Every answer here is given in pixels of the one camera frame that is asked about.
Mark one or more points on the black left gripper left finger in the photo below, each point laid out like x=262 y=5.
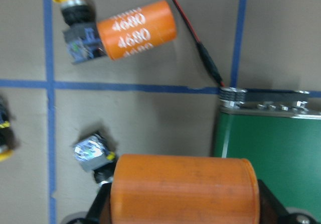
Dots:
x=100 y=210

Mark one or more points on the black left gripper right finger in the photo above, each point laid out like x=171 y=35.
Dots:
x=271 y=209

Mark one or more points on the plain orange cylinder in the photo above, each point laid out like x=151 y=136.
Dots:
x=180 y=189

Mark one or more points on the yellow push button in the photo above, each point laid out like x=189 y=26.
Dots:
x=7 y=146
x=81 y=37

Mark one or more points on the orange 4680 cylinder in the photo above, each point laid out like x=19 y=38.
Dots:
x=137 y=30

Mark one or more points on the green conveyor belt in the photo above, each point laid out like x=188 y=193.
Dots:
x=280 y=135

